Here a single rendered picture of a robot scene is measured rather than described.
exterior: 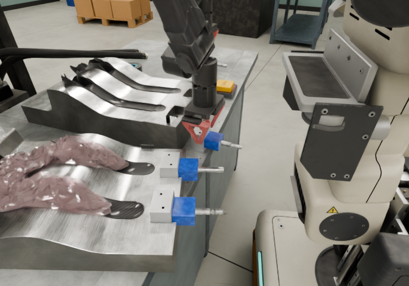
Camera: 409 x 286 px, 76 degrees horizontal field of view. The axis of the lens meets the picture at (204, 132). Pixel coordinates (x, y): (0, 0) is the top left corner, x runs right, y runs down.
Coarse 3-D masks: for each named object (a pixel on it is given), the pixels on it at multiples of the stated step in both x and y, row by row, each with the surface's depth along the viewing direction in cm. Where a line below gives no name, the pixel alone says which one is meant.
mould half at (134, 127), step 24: (96, 72) 79; (48, 96) 72; (72, 96) 69; (96, 96) 72; (120, 96) 76; (144, 96) 77; (168, 96) 76; (48, 120) 78; (72, 120) 74; (96, 120) 71; (120, 120) 68; (144, 120) 65; (144, 144) 70; (168, 144) 67
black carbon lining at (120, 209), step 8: (0, 160) 55; (128, 168) 57; (136, 168) 57; (144, 168) 57; (152, 168) 57; (112, 200) 49; (112, 208) 48; (120, 208) 48; (128, 208) 48; (136, 208) 48; (104, 216) 46; (112, 216) 47; (120, 216) 47; (128, 216) 47; (136, 216) 47
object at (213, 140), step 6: (210, 126) 70; (198, 132) 67; (210, 132) 70; (216, 132) 70; (192, 138) 68; (198, 138) 67; (204, 138) 68; (210, 138) 68; (216, 138) 68; (222, 138) 68; (192, 144) 69; (198, 144) 68; (204, 144) 68; (210, 144) 67; (216, 144) 67; (222, 144) 68; (228, 144) 67; (234, 144) 67; (198, 150) 70; (216, 150) 68
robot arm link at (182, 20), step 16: (160, 0) 42; (176, 0) 41; (192, 0) 44; (160, 16) 45; (176, 16) 43; (192, 16) 45; (176, 32) 46; (192, 32) 46; (208, 32) 50; (176, 48) 50; (192, 48) 47; (208, 48) 52
